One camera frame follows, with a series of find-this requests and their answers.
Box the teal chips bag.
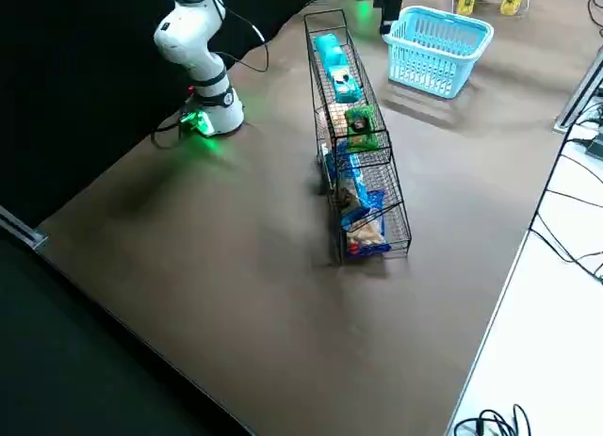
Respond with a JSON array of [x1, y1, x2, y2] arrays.
[[313, 34, 350, 73], [327, 63, 365, 105]]

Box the light blue plastic basket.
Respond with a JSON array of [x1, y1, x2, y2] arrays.
[[382, 6, 495, 100]]

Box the clear acrylic bottle tray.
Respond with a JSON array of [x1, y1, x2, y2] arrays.
[[449, 0, 531, 19]]

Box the green snack bag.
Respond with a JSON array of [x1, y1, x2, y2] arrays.
[[344, 105, 381, 151]]

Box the blue snack bag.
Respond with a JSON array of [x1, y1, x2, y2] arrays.
[[341, 190, 393, 261]]

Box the long blue cookie pack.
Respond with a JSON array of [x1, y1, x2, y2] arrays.
[[334, 141, 373, 220]]

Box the white desk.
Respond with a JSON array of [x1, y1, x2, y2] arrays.
[[451, 44, 603, 436]]

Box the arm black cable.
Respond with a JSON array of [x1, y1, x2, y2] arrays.
[[202, 0, 270, 75]]

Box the black wire rack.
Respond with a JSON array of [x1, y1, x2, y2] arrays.
[[303, 9, 414, 267]]

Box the aluminium camera post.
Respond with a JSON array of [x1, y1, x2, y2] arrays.
[[553, 44, 603, 135]]

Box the base black cable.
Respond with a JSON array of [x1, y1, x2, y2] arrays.
[[150, 104, 194, 150]]

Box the aluminium frame profile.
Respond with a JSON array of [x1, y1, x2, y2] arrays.
[[0, 203, 49, 250]]

